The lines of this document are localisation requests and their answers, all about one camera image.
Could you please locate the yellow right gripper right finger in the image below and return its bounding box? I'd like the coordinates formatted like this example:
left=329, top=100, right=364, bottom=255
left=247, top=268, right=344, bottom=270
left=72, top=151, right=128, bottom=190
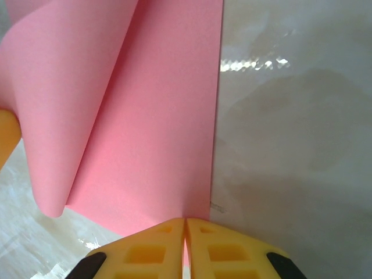
left=185, top=217, right=305, bottom=279

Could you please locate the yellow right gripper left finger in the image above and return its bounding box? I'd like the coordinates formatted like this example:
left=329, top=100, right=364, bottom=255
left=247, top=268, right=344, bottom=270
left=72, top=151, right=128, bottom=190
left=69, top=217, right=187, bottom=279

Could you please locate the pink paper sheet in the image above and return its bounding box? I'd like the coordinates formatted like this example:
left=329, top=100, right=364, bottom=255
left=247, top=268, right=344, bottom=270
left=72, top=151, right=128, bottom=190
left=0, top=0, right=224, bottom=238

